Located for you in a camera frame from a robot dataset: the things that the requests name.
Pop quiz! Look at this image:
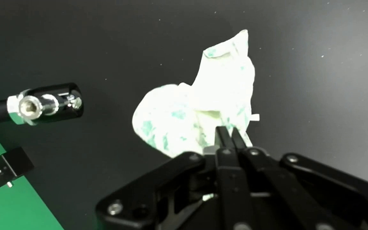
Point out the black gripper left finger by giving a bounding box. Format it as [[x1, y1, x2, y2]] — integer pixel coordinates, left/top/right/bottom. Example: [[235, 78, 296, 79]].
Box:
[[95, 127, 250, 230]]

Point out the white cloth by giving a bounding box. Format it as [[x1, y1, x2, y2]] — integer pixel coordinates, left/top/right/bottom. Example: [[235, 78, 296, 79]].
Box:
[[131, 30, 259, 157]]

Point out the black articulated stand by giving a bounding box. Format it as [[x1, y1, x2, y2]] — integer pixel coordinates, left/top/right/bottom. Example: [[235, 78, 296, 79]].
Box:
[[0, 83, 84, 188]]

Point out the green backdrop curtain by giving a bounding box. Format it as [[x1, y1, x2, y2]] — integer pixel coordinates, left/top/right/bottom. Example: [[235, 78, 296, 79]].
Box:
[[0, 125, 65, 230]]

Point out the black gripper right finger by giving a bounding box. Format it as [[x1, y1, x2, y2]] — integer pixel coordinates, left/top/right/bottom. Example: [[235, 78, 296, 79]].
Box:
[[231, 128, 368, 230]]

